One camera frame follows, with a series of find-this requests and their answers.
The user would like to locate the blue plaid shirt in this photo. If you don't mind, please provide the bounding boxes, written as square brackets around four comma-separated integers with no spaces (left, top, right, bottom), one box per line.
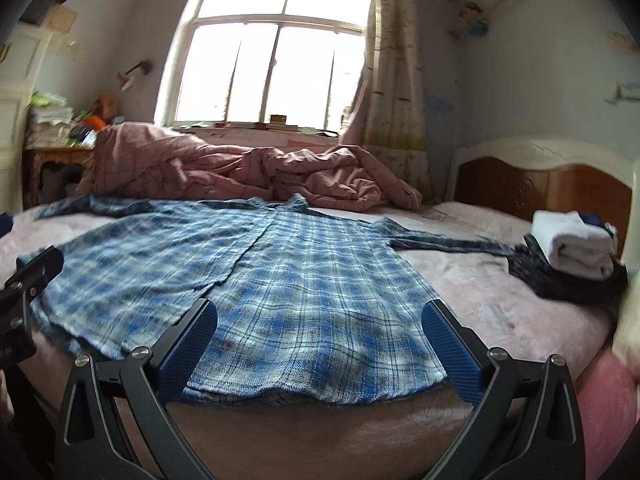
[32,196,510,405]

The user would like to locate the person's left hand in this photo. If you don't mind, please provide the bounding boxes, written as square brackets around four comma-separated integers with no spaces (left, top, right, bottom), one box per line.
[0,373,14,425]

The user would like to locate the wooden carved side table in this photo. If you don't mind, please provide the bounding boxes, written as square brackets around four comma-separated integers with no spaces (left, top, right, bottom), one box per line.
[22,146,93,209]

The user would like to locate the pink floral bed sheet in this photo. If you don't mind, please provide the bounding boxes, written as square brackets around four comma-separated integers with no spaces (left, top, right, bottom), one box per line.
[1,209,614,479]

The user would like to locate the cream pillow at bedside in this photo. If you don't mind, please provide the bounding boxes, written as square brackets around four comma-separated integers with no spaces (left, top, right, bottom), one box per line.
[612,274,640,379]

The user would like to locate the pink crumpled quilt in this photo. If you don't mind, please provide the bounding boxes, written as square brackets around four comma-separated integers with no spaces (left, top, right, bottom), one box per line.
[76,122,422,212]

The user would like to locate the stack of papers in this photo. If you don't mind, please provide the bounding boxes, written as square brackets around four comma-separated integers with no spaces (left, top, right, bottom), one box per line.
[25,92,74,150]

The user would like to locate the orange plush toy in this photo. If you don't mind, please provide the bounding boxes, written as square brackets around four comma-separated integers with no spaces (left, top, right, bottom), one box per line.
[81,115,107,131]

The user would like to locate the folded black jacket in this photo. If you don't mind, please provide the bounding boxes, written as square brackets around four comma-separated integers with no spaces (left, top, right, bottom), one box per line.
[506,234,628,306]

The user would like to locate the folded white garment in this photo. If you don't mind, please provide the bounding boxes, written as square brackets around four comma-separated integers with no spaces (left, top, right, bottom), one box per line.
[530,210,618,281]

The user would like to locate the white wardrobe cabinet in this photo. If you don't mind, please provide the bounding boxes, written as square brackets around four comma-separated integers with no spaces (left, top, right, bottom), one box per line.
[0,24,52,212]

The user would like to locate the pink flat pillow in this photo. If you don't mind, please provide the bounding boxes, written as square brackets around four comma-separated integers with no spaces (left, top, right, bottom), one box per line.
[423,202,530,244]

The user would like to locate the white and wood headboard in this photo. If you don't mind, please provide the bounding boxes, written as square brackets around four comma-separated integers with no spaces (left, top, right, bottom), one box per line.
[446,136,639,266]

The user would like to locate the small box on windowsill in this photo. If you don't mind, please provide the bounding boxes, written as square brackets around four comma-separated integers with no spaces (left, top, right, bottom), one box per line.
[270,115,286,125]

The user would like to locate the white framed window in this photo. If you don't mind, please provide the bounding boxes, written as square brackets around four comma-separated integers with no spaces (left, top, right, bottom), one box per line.
[154,0,371,136]

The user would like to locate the cream patterned curtain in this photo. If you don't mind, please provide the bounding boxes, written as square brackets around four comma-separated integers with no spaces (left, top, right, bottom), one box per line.
[341,0,433,200]

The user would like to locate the pink wall lamp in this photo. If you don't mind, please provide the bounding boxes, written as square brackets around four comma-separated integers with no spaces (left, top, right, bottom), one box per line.
[116,58,154,92]

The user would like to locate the blue picture card on wall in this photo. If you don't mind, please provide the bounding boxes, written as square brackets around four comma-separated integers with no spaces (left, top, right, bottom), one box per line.
[606,82,640,105]

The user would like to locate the torn paper wall sticker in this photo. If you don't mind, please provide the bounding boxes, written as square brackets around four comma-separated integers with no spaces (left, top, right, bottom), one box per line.
[605,32,640,55]

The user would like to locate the cartoon doll wall decoration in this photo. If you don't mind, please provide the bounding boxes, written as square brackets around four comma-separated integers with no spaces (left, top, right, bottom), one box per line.
[458,2,489,38]

